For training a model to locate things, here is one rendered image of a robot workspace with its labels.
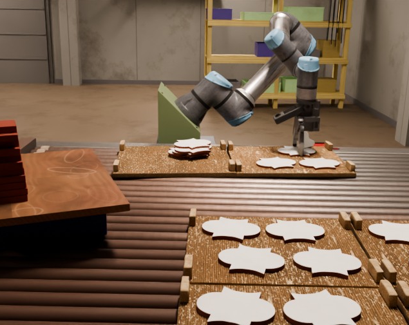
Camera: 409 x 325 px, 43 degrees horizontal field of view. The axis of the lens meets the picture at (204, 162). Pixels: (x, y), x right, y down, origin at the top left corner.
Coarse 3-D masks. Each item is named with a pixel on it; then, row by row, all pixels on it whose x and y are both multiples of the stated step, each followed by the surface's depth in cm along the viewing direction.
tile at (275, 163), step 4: (260, 160) 190; (264, 160) 188; (268, 160) 188; (272, 160) 188; (276, 160) 188; (280, 160) 188; (284, 160) 188; (288, 160) 188; (292, 160) 189; (256, 164) 184; (260, 164) 182; (264, 164) 183; (268, 164) 183; (272, 164) 183; (276, 164) 183; (280, 164) 183; (284, 164) 183; (288, 164) 183; (292, 164) 184; (272, 168) 180; (276, 168) 180; (280, 168) 181
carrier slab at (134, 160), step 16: (128, 160) 188; (144, 160) 188; (160, 160) 189; (176, 160) 189; (192, 160) 189; (208, 160) 190; (224, 160) 190; (128, 176) 174; (144, 176) 174; (160, 176) 175; (176, 176) 175; (192, 176) 175; (208, 176) 176; (224, 176) 176
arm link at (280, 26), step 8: (272, 16) 225; (280, 16) 223; (288, 16) 224; (272, 24) 219; (280, 24) 211; (288, 24) 218; (296, 24) 229; (272, 32) 196; (280, 32) 195; (288, 32) 206; (264, 40) 198; (272, 40) 194; (280, 40) 194; (288, 40) 196; (272, 48) 196; (280, 48) 195; (288, 48) 196; (296, 48) 198; (280, 56) 197; (288, 56) 196
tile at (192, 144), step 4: (176, 140) 200; (180, 140) 200; (184, 140) 200; (188, 140) 200; (192, 140) 200; (196, 140) 200; (200, 140) 200; (204, 140) 201; (176, 144) 193; (180, 144) 194; (184, 144) 194; (188, 144) 194; (192, 144) 194; (196, 144) 194; (200, 144) 194; (204, 144) 194; (208, 144) 196; (184, 148) 191; (192, 148) 190
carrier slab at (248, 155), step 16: (240, 160) 190; (256, 160) 191; (336, 160) 193; (240, 176) 176; (256, 176) 177; (272, 176) 177; (288, 176) 177; (304, 176) 177; (320, 176) 178; (336, 176) 178; (352, 176) 178
